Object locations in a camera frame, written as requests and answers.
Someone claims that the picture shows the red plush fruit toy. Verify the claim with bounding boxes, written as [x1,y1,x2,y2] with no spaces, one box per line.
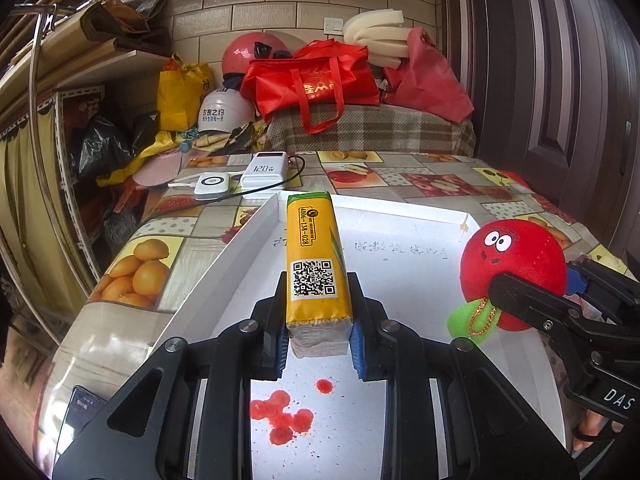
[446,219,568,346]

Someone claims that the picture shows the black smartphone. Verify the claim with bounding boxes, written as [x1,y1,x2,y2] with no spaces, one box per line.
[59,385,108,461]

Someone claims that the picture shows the plaid cloth cover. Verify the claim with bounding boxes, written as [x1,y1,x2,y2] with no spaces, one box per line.
[265,104,476,156]

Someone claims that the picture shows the black plastic bag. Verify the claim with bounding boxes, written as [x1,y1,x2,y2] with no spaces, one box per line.
[70,112,161,183]

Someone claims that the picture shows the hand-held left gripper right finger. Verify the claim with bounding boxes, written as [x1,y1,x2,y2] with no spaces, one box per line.
[347,271,581,480]

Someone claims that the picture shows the yellow shopping bag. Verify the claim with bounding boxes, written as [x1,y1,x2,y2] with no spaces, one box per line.
[157,54,213,133]

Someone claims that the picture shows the pink hand fan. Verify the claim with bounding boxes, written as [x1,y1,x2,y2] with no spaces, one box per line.
[132,152,183,188]

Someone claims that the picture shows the large white power bank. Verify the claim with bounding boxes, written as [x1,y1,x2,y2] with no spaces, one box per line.
[240,151,293,192]

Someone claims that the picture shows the white shallow tray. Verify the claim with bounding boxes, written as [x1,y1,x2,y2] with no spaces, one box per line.
[145,191,571,480]

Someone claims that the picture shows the red tote bag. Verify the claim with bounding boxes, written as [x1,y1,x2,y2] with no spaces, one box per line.
[240,39,381,135]

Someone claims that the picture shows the metal tube rack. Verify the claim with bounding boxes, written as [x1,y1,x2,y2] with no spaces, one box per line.
[27,2,101,286]

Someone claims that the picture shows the white angle iron shelf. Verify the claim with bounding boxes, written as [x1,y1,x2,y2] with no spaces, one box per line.
[50,85,108,281]

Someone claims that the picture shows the white foam pads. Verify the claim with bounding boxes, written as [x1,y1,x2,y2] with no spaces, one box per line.
[342,10,416,68]

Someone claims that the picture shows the wooden boards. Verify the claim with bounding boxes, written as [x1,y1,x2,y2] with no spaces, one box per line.
[0,0,173,111]

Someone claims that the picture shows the white helmet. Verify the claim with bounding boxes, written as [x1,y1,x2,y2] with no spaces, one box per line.
[198,86,253,133]

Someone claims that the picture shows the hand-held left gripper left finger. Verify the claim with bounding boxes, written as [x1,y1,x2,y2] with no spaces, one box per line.
[52,272,291,480]

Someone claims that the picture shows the yellow curtain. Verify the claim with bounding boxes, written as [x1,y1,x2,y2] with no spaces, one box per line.
[0,125,76,311]

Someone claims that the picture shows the red plastic bag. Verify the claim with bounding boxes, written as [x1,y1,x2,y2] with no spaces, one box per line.
[382,27,475,123]

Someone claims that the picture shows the dark panelled door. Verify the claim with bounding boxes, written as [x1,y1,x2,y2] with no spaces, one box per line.
[435,0,640,271]

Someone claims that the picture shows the pink helmet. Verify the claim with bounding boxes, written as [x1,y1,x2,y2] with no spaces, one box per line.
[221,31,301,77]

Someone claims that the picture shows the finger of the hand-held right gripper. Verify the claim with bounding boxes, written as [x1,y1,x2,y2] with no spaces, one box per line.
[487,271,585,335]
[566,259,640,322]

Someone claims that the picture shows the yellow cloth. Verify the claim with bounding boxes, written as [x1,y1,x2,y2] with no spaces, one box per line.
[97,130,196,188]

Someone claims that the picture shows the yellow tissue pack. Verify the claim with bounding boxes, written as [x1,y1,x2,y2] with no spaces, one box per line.
[285,191,354,359]

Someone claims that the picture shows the black cable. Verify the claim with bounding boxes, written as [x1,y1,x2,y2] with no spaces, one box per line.
[200,155,306,203]

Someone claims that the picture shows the brown paper bags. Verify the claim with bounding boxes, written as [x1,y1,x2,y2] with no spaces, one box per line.
[80,0,173,53]

